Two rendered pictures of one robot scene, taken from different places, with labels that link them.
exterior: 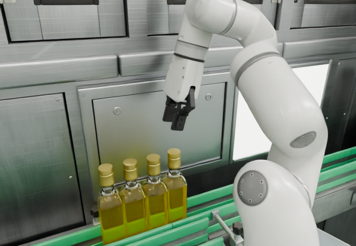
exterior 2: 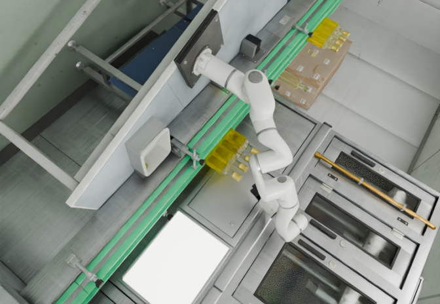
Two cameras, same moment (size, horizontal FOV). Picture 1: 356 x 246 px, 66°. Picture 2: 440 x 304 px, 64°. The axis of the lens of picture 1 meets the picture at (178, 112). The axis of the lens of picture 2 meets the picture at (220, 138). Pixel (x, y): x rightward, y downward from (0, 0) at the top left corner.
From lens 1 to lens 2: 1.42 m
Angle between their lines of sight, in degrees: 50
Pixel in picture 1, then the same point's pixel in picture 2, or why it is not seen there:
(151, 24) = not seen: hidden behind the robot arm
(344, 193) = (92, 247)
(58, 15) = (308, 195)
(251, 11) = (292, 233)
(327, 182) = (118, 242)
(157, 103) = (251, 198)
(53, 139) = not seen: hidden behind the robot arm
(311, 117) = (290, 183)
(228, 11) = (300, 221)
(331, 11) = not seen: outside the picture
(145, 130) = (242, 184)
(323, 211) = (100, 223)
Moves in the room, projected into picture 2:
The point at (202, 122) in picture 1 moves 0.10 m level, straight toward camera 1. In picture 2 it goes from (220, 211) to (228, 197)
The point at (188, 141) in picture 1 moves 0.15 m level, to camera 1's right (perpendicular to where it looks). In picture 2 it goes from (217, 197) to (201, 214)
